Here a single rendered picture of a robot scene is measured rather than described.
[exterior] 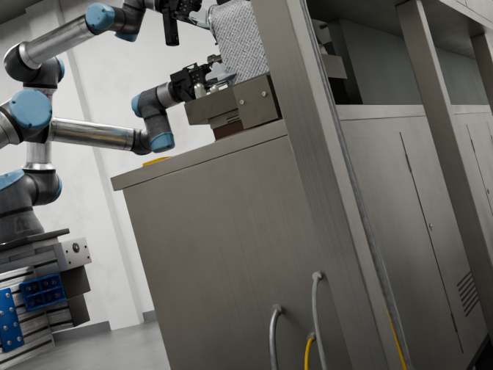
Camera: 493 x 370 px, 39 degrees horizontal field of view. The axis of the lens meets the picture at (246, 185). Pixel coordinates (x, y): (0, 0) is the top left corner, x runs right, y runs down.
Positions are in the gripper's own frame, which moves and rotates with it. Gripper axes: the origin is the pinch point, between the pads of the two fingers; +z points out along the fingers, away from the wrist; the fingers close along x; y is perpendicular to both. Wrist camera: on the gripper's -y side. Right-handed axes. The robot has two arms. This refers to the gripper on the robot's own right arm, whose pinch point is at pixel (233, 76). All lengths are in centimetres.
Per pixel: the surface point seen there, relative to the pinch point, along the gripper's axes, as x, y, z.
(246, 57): -0.3, 3.7, 5.7
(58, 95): 307, 107, -336
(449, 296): 29, -78, 34
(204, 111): -20.0, -9.8, -0.7
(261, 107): -22.0, -14.3, 16.5
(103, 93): 323, 97, -299
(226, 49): -0.2, 8.0, 0.1
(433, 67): 13, -14, 52
